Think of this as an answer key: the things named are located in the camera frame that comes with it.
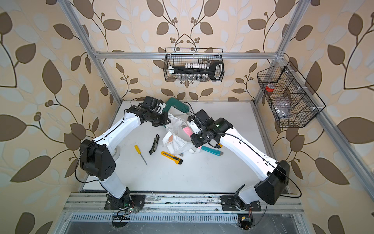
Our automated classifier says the white printed tote bag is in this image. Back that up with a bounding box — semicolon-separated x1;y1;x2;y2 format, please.
162;113;201;155

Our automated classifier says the yellow black utility knife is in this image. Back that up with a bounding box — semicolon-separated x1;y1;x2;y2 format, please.
161;151;183;165

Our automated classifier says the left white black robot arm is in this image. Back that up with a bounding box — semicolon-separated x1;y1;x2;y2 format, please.
80;106;171;199

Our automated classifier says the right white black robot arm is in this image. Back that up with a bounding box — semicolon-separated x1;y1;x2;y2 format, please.
188;116;290;209

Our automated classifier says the black grey utility knife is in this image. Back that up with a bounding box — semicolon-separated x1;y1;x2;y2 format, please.
149;134;160;155

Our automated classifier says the green plastic tool case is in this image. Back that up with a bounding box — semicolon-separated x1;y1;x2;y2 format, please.
162;97;190;113

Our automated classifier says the clear tape roll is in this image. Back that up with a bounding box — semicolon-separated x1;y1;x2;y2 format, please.
113;146;121;161

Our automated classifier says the black socket bit set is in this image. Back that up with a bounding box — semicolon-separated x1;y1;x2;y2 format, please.
164;61;225;81

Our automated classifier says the red small item in basket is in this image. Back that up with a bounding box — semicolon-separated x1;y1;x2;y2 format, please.
266;83;276;93

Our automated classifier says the clear plastic bag in basket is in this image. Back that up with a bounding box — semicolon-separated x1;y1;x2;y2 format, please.
273;97;291;118

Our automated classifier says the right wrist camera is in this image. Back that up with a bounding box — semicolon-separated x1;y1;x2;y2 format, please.
188;109;214;130

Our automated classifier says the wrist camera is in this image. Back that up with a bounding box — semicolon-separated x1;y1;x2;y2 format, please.
140;96;165;113
188;109;214;130

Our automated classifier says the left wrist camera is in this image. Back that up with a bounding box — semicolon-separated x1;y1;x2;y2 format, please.
140;96;165;113

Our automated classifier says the yellow handle screwdriver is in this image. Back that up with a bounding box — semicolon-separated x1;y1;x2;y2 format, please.
134;145;148;166

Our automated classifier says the black wire basket centre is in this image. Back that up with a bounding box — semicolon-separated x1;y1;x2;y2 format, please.
162;47;225;82

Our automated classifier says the black wire basket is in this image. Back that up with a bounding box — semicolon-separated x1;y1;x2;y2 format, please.
162;47;225;82
257;61;326;128

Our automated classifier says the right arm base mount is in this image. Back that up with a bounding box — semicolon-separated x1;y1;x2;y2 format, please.
220;195;262;212

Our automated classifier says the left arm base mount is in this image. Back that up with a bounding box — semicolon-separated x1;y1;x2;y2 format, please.
104;193;146;213

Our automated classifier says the black wire basket right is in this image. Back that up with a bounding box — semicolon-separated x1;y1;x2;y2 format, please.
257;61;326;128

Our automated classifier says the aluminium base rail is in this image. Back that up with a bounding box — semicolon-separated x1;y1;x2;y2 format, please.
63;192;305;215

